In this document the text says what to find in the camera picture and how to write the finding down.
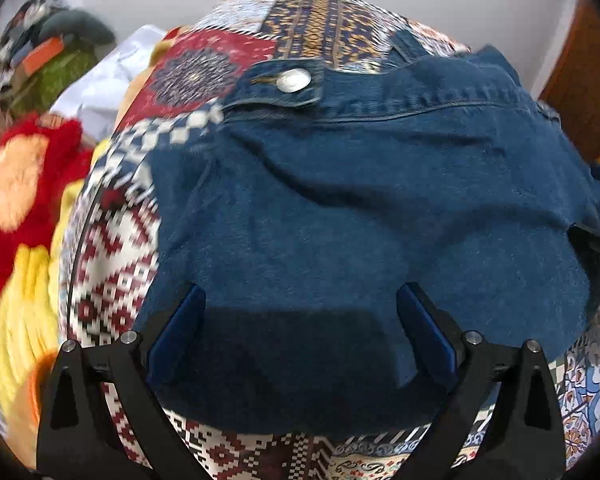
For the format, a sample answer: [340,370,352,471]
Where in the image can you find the blue denim jeans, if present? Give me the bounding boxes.
[134,32,600,436]

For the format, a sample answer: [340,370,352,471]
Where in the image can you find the green beige blanket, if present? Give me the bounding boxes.
[0,141,108,468]

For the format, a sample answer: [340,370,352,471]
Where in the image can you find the patchwork patterned bedspread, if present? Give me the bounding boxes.
[59,0,600,479]

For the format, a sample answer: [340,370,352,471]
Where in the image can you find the brown wooden door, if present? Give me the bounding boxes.
[540,0,600,164]

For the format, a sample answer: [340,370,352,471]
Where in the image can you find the red yellow plush toy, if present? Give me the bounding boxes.
[0,113,93,293]

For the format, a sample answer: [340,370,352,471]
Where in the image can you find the white light-blue cloth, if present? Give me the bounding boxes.
[50,25,166,143]

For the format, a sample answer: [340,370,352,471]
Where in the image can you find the orange box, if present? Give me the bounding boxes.
[21,37,65,76]

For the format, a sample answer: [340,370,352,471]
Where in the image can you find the grey green cushion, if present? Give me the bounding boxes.
[47,9,116,46]

